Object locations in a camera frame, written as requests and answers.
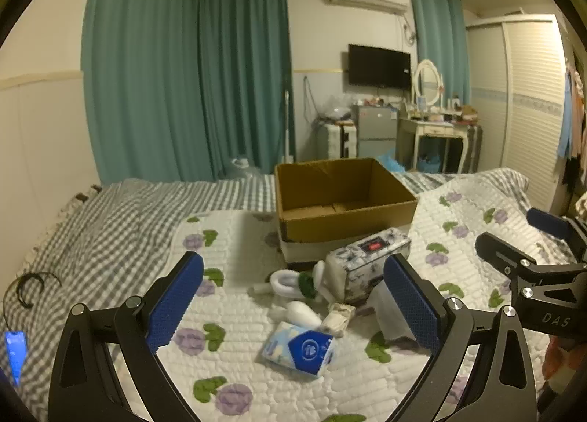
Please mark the blue tissue pack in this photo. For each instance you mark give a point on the blue tissue pack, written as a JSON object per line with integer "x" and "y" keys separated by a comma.
{"x": 298, "y": 348}

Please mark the white mop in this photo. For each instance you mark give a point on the white mop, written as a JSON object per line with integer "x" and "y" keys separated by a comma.
{"x": 286, "y": 128}

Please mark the group of cosmetics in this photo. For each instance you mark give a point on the group of cosmetics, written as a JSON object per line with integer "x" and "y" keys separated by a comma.
{"x": 451, "y": 112}

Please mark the oval white mirror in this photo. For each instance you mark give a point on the oval white mirror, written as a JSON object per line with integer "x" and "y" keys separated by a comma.
{"x": 427, "y": 79}

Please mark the clear plastic bag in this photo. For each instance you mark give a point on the clear plastic bag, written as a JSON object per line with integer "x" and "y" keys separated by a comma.
{"x": 334, "y": 110}

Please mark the brown cardboard box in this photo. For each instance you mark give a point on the brown cardboard box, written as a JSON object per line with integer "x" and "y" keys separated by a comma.
{"x": 348, "y": 224}

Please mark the hanging clothes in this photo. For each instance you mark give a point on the hanging clothes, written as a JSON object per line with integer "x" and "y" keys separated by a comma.
{"x": 573, "y": 119}

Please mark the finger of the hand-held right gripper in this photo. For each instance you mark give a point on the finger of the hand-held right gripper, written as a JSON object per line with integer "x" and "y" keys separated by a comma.
{"x": 500, "y": 252}
{"x": 548, "y": 221}

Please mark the grey mini fridge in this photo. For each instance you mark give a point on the grey mini fridge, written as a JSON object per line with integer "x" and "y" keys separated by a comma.
{"x": 373, "y": 128}

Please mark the small crumpled beige packet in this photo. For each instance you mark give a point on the small crumpled beige packet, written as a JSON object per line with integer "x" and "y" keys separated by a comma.
{"x": 337, "y": 317}

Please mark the white green plush toy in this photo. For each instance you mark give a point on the white green plush toy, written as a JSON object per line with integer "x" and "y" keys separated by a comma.
{"x": 286, "y": 283}

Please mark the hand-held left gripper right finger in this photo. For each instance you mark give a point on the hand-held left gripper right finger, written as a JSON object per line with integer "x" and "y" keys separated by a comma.
{"x": 412, "y": 307}

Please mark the black wall television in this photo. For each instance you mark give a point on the black wall television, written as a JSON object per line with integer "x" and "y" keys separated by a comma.
{"x": 378, "y": 65}

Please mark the white floral quilt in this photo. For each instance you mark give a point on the white floral quilt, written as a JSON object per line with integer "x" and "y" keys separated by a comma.
{"x": 238, "y": 257}

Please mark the white dressing table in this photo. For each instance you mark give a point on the white dressing table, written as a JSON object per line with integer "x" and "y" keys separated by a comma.
{"x": 435, "y": 130}

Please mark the phone with blue screen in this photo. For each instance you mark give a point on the phone with blue screen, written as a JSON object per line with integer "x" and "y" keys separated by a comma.
{"x": 16, "y": 353}

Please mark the orange white patterned cloth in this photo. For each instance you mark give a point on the orange white patterned cloth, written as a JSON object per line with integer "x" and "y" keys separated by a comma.
{"x": 562, "y": 362}

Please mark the narrow teal curtain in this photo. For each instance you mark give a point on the narrow teal curtain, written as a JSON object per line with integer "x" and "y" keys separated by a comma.
{"x": 440, "y": 36}

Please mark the large water bottle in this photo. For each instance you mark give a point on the large water bottle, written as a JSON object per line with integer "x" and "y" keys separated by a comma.
{"x": 242, "y": 168}

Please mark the wide teal curtain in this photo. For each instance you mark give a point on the wide teal curtain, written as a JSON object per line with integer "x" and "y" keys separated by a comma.
{"x": 146, "y": 73}

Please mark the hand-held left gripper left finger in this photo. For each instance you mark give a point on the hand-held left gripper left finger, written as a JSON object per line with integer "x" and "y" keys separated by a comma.
{"x": 176, "y": 300}

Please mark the floral print tissue pack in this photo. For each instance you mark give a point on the floral print tissue pack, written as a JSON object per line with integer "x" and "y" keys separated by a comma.
{"x": 367, "y": 268}

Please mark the white wardrobe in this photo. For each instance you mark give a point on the white wardrobe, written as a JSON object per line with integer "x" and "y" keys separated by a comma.
{"x": 527, "y": 96}

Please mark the blue plastic bag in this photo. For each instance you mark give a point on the blue plastic bag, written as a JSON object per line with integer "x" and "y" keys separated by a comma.
{"x": 390, "y": 161}

